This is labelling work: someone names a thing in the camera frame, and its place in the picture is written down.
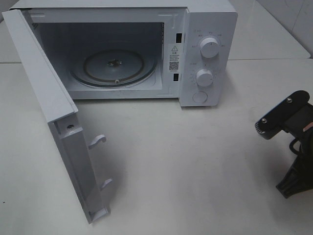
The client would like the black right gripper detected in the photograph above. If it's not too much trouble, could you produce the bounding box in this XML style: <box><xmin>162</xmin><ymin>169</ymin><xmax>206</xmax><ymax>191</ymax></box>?
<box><xmin>276</xmin><ymin>104</ymin><xmax>313</xmax><ymax>198</ymax></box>

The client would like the white round door button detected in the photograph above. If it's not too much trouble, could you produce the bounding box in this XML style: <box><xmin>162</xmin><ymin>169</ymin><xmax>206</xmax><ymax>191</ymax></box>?
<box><xmin>192</xmin><ymin>92</ymin><xmax>208</xmax><ymax>104</ymax></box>

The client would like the white round knob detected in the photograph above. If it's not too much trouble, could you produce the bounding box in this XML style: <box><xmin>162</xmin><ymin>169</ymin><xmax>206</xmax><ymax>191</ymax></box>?
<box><xmin>200</xmin><ymin>36</ymin><xmax>220</xmax><ymax>58</ymax></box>
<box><xmin>196</xmin><ymin>69</ymin><xmax>214</xmax><ymax>87</ymax></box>

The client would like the white microwave door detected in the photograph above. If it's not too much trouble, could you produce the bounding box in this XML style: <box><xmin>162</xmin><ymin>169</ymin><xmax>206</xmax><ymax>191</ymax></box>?
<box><xmin>2</xmin><ymin>9</ymin><xmax>112</xmax><ymax>223</ymax></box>

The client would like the white microwave oven body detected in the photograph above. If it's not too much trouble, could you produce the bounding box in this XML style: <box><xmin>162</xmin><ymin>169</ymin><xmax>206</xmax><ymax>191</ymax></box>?
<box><xmin>9</xmin><ymin>0</ymin><xmax>238</xmax><ymax>107</ymax></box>

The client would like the white warning sticker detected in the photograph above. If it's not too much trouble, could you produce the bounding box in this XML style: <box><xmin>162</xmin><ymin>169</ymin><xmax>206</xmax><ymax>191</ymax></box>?
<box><xmin>167</xmin><ymin>44</ymin><xmax>182</xmax><ymax>72</ymax></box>

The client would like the glass microwave turntable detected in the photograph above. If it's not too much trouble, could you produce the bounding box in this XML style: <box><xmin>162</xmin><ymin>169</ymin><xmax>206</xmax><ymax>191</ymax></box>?
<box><xmin>70</xmin><ymin>49</ymin><xmax>157</xmax><ymax>88</ymax></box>

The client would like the black right camera cable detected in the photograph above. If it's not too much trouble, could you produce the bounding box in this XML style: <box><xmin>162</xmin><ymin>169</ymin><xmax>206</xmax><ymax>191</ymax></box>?
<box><xmin>288</xmin><ymin>138</ymin><xmax>304</xmax><ymax>155</ymax></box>

